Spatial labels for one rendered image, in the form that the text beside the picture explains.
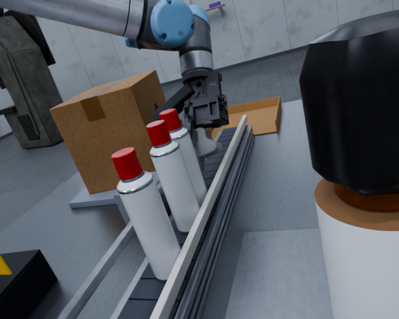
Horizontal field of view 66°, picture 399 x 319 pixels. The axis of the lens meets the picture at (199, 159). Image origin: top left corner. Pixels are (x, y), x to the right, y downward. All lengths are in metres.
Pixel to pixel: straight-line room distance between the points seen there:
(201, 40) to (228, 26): 8.22
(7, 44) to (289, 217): 6.01
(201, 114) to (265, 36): 8.26
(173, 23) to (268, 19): 8.34
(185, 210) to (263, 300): 0.20
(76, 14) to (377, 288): 0.51
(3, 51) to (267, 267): 6.09
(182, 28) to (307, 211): 0.41
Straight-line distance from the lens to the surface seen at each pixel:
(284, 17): 8.88
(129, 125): 0.85
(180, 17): 0.56
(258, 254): 0.49
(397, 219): 0.22
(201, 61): 0.69
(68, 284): 0.69
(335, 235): 0.23
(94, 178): 0.95
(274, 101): 1.33
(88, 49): 10.29
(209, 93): 0.68
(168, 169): 0.50
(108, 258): 0.45
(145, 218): 0.43
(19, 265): 0.68
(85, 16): 0.56
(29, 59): 6.38
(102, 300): 0.61
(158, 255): 0.46
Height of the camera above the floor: 1.20
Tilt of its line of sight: 22 degrees down
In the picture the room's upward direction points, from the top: 17 degrees counter-clockwise
